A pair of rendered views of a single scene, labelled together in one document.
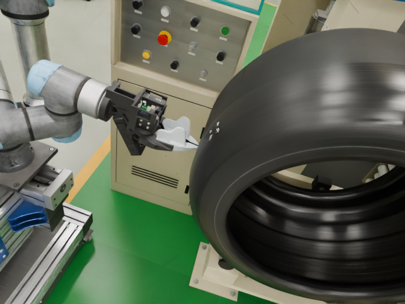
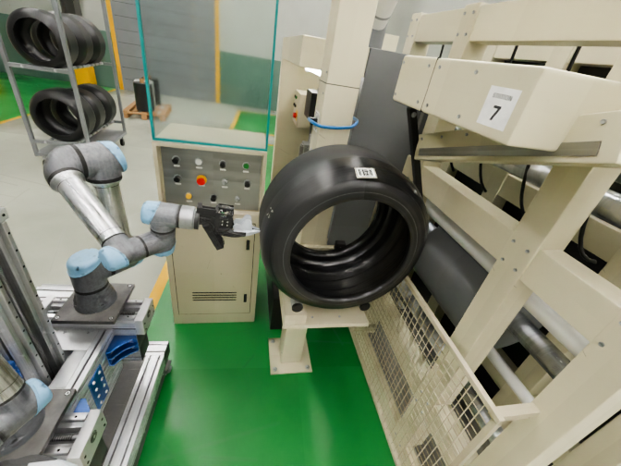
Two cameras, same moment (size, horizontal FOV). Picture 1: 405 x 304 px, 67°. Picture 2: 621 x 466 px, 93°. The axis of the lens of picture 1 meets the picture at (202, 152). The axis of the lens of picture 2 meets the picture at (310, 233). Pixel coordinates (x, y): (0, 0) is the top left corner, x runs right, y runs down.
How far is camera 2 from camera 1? 0.42 m
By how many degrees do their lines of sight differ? 18
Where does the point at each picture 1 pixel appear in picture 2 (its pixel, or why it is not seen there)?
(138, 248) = (217, 361)
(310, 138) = (319, 197)
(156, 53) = (197, 192)
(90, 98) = (187, 215)
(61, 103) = (166, 224)
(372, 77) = (336, 164)
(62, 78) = (165, 208)
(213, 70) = (243, 195)
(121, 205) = (189, 333)
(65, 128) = (167, 243)
